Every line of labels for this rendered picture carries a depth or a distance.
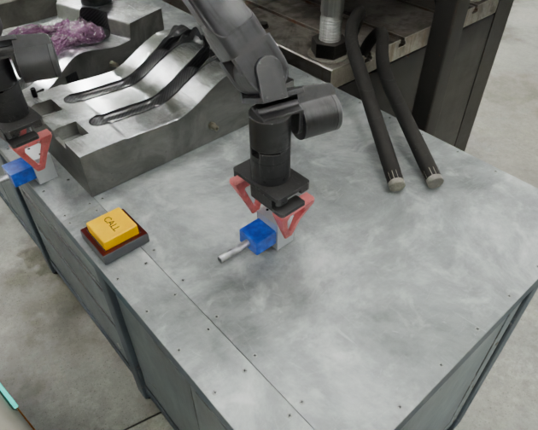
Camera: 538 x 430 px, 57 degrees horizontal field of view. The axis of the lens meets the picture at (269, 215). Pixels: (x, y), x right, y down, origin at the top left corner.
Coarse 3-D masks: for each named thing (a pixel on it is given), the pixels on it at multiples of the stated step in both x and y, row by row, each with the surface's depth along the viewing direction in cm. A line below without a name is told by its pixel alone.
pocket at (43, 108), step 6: (42, 102) 97; (48, 102) 98; (54, 102) 97; (36, 108) 97; (42, 108) 98; (48, 108) 98; (54, 108) 99; (60, 108) 96; (42, 114) 98; (48, 114) 99
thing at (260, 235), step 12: (264, 216) 78; (252, 228) 78; (264, 228) 78; (276, 228) 77; (288, 228) 79; (240, 240) 79; (252, 240) 76; (264, 240) 76; (276, 240) 79; (288, 240) 81; (228, 252) 75
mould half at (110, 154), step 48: (144, 48) 109; (192, 48) 104; (48, 96) 98; (144, 96) 100; (192, 96) 96; (240, 96) 102; (96, 144) 86; (144, 144) 91; (192, 144) 100; (96, 192) 90
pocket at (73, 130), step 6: (66, 126) 91; (72, 126) 92; (78, 126) 92; (54, 132) 90; (60, 132) 91; (66, 132) 92; (72, 132) 93; (78, 132) 93; (84, 132) 91; (60, 138) 90; (66, 138) 92; (72, 138) 92
